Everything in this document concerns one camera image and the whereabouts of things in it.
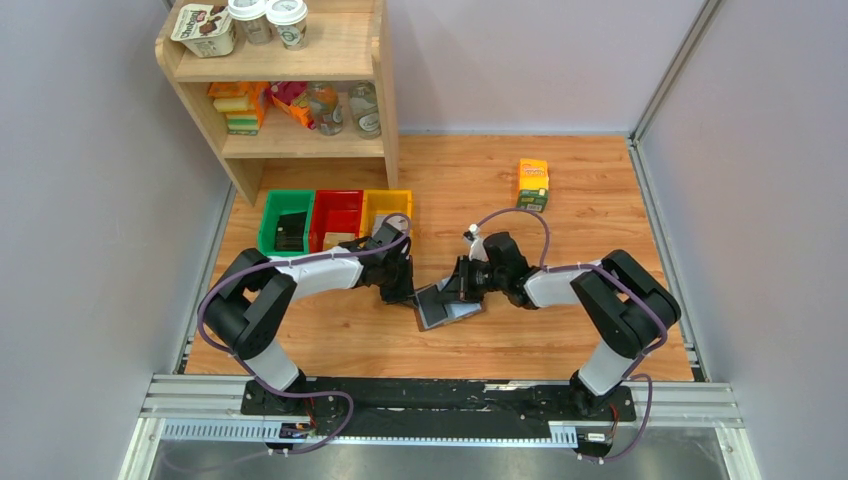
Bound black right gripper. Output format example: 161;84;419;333
434;255;507;304

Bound brown leather card holder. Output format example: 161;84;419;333
414;282;484;331

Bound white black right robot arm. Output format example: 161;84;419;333
416;232;682;419

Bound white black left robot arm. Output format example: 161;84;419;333
197;221;414;415

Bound tan card in red bin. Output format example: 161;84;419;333
322;232;356;250

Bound black cards in green bin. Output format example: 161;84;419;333
274;211;307;252

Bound yellow plastic bin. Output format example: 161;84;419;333
359;189;413;237

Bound red plastic bin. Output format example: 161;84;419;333
308;190;364;253

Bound orange green carton box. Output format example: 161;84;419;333
515;158;550;213

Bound green plastic bin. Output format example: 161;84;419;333
256;190;315;257

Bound wooden shelf unit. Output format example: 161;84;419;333
154;1;400;203

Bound right glass jar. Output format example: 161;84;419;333
348;80;381;139

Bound glass jar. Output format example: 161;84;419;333
348;80;381;139
306;81;343;136

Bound left glass jar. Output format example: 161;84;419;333
306;81;343;136

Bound orange pink snack bag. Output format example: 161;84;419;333
266;81;315;130

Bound stack of sponges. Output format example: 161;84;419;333
207;81;270;136

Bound right white lidded cup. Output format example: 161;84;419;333
265;0;308;50

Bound white lidded cup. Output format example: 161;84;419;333
227;0;273;45
265;0;308;50

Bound left white lidded cup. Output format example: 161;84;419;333
227;0;273;45

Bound yoghurt tub with chocolate label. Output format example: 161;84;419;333
170;3;236;58

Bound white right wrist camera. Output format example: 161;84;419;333
463;224;488;262

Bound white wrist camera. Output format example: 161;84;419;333
463;224;488;262
374;216;409;241

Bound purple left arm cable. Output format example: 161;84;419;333
197;212;413;458

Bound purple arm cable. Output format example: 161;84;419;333
197;212;413;458
463;207;670;464

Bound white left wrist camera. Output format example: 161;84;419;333
374;216;409;241

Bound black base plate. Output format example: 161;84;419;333
240;377;636;439

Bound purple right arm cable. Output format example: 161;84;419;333
463;207;670;464

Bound aluminium frame rail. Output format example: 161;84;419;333
118;374;761;479

